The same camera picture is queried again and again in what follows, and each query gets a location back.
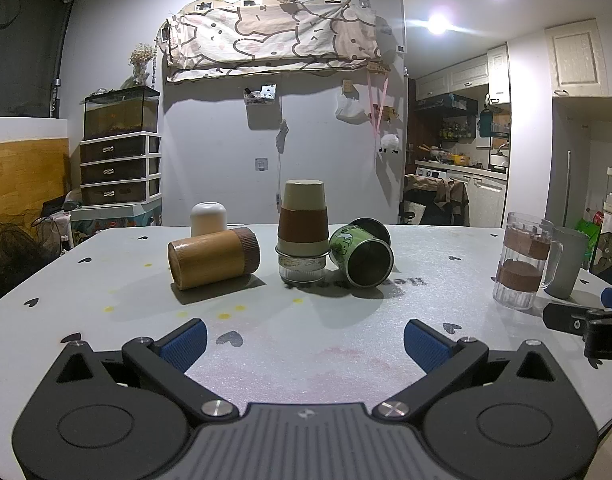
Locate white kitchen base cabinets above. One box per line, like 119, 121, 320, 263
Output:
415, 161, 509, 228

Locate black mesh net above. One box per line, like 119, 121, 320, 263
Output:
0, 209, 73, 308

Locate round ceiling light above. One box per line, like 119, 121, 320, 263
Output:
426, 12, 453, 37

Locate white wall cupboard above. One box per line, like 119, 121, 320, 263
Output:
544, 18, 612, 99

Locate glass fish tank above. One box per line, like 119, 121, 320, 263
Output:
82, 85, 162, 140

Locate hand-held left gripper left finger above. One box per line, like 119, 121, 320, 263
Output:
46, 318, 238, 419

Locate wooden panel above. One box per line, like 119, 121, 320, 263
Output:
0, 137, 71, 222

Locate white kitchen wall cabinets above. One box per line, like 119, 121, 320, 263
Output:
415, 42, 512, 103

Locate pink ribbons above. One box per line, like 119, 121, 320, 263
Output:
367, 71, 393, 137

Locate black fabric enclosure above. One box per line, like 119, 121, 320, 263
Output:
0, 0, 83, 120

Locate clear ribbed glass cup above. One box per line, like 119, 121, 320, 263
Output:
278, 252, 328, 284

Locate green printed metal cup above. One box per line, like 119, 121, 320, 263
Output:
328, 217, 395, 289

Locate beige cup with brown sleeve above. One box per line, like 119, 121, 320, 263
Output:
276, 179, 331, 260

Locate small wall holder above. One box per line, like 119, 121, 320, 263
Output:
243, 84, 278, 106

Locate clear mug with brown bands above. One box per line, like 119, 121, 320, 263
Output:
493, 212, 565, 310

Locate hanging white cable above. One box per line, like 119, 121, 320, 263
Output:
275, 119, 290, 207

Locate dried flower bouquet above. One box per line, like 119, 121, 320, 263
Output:
129, 42, 156, 87

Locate white hanging bag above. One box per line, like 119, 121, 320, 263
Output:
335, 94, 363, 122

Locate grey plastic cup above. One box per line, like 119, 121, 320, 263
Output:
543, 226, 591, 300

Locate white plastic drawer unit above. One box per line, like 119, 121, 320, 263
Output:
79, 132, 163, 207

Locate green bag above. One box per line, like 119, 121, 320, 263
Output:
577, 217, 606, 272

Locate bamboo cup with dark rim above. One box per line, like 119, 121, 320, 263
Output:
167, 226, 262, 291

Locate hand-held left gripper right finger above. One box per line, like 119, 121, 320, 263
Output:
374, 319, 570, 419

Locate printed blanket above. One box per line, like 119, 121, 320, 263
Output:
163, 0, 388, 84

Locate chair with brown cloth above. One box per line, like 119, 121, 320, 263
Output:
399, 174, 471, 227

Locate small white cup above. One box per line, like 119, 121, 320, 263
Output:
190, 202, 230, 237

